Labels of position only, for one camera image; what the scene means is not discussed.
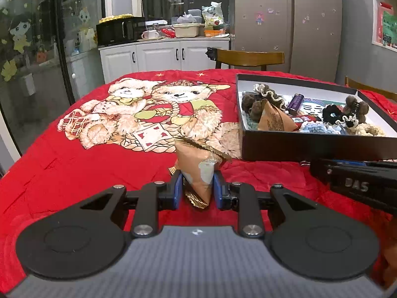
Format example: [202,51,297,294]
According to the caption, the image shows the red paper envelope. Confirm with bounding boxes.
[377,1,394,45]

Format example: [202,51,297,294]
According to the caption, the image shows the brown triangular snack packet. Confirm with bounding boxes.
[257,99,298,132]
[169,137,232,209]

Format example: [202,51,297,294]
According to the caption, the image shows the plain black scrunchie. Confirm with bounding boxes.
[322,104,344,124]

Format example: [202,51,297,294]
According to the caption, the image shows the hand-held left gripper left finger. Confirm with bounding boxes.
[79,171,184,239]

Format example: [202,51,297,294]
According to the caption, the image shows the white cabinet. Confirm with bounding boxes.
[99,37,232,84]

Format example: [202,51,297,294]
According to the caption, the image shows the red printed blanket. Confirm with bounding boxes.
[0,68,397,292]

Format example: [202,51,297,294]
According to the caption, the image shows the grey plastic bag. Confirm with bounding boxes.
[177,12,197,25]

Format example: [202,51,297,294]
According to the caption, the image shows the shallow black cardboard box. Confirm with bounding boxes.
[236,74,397,162]

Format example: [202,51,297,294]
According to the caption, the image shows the beige plastic basin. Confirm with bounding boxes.
[172,23,200,38]

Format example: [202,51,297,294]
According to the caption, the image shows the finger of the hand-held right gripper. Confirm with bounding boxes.
[310,158,342,190]

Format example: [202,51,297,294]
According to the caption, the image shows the silver refrigerator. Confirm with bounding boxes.
[230,0,343,83]

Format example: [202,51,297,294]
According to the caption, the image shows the black microwave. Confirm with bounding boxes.
[96,17,146,45]

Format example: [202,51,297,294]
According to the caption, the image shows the green paper notice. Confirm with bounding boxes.
[381,11,397,47]

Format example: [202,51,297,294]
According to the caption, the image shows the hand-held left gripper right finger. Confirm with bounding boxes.
[213,171,318,239]

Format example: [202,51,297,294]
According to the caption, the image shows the brown fuzzy hair clip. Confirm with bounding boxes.
[344,95,370,123]
[241,91,265,121]

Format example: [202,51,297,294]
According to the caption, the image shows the yellow ruffled object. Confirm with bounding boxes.
[99,13,134,23]

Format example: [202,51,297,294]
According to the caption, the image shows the green and white snack bag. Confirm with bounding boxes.
[201,1,223,28]

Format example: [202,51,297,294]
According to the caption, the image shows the wooden chair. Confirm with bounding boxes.
[215,49,285,71]
[345,76,397,95]

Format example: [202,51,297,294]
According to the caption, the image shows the cream scrunchie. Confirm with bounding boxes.
[346,123,387,137]

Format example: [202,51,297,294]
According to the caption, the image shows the brown scrunchie with white trim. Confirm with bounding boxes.
[253,83,287,110]

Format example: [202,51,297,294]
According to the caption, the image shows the blue and white scrunchie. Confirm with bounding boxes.
[299,121,343,135]

